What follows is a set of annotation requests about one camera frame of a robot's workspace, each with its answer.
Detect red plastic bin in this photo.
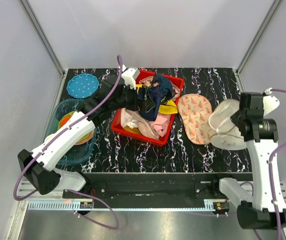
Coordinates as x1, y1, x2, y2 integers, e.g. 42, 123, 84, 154
110, 75, 185, 146

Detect blue polka dot plate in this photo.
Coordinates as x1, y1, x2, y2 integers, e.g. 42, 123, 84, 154
66, 73, 99, 99

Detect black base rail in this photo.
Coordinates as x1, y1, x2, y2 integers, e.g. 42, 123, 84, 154
56, 171, 249, 210

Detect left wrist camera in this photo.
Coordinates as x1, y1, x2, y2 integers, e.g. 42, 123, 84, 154
121, 65, 140, 89

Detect floral pink oven mitt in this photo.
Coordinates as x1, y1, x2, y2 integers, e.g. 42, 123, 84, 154
177, 94, 215, 145

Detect beige bra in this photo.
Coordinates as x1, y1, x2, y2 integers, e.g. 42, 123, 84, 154
122, 120, 160, 140

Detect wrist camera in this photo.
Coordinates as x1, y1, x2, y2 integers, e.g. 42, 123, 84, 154
262, 87, 280, 117
121, 65, 140, 89

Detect clear blue plastic container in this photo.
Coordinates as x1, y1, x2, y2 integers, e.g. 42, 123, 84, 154
44, 98, 97, 166

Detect white cloth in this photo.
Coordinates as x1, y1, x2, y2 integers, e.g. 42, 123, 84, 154
120, 108, 145, 129

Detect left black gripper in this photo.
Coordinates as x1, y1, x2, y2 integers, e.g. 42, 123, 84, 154
111, 82, 155, 114

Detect dark navy plain bra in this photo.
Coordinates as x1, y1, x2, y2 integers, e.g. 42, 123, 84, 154
137, 86, 164, 122

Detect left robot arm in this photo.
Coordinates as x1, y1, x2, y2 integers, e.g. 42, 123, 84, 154
18, 76, 155, 198

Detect yellow bra black straps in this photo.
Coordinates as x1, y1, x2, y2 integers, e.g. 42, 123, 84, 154
135, 83, 179, 116

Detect navy blue lace bra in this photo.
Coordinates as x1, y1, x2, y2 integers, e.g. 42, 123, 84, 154
150, 73, 173, 100

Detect pink plate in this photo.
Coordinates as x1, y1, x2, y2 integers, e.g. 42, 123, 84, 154
74, 131, 94, 146

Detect white mesh laundry bag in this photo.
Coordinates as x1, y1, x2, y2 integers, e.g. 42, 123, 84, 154
208, 99, 246, 151

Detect cream cup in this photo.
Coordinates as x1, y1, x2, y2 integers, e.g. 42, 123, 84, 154
44, 133, 55, 143

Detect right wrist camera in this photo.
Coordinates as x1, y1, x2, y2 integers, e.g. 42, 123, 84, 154
262, 87, 280, 117

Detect light pink bra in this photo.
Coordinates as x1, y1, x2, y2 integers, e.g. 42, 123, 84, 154
149, 113, 171, 137

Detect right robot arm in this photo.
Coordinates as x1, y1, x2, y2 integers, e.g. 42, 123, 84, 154
210, 92, 286, 230

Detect orange plastic cup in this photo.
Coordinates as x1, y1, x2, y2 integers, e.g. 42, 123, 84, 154
58, 115, 71, 128

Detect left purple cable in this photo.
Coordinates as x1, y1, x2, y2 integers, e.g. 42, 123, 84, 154
12, 54, 124, 230

